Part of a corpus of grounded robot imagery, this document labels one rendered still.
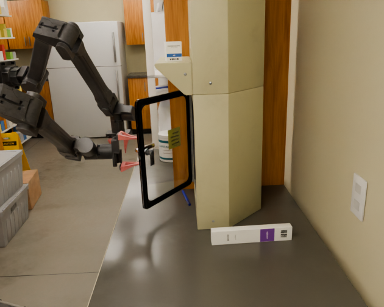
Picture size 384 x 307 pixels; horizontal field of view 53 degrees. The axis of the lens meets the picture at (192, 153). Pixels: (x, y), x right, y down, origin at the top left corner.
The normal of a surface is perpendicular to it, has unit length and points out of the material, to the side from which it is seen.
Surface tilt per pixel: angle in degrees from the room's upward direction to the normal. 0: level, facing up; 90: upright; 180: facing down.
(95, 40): 90
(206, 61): 90
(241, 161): 90
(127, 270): 0
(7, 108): 77
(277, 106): 90
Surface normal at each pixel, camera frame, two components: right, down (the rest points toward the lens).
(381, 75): -1.00, 0.04
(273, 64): 0.03, 0.30
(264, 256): -0.04, -0.95
